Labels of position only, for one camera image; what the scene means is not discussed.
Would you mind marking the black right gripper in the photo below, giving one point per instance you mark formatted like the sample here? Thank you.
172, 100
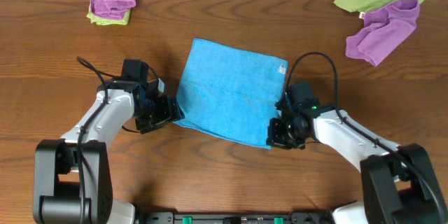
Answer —
280, 133

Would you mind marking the loose purple cloth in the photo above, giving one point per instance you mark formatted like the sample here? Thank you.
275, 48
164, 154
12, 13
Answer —
384, 30

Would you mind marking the folded green cloth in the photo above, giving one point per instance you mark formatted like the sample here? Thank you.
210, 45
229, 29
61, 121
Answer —
103, 21

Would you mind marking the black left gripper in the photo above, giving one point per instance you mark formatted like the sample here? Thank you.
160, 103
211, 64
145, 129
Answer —
162, 113

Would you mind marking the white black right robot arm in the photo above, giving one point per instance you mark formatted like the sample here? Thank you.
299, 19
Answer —
399, 183

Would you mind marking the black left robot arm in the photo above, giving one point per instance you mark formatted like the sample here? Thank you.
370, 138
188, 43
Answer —
72, 179

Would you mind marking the blue microfiber cloth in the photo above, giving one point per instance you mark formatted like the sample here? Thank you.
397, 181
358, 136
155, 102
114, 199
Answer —
230, 93

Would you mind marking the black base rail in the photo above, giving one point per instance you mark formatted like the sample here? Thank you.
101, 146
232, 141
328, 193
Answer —
296, 217

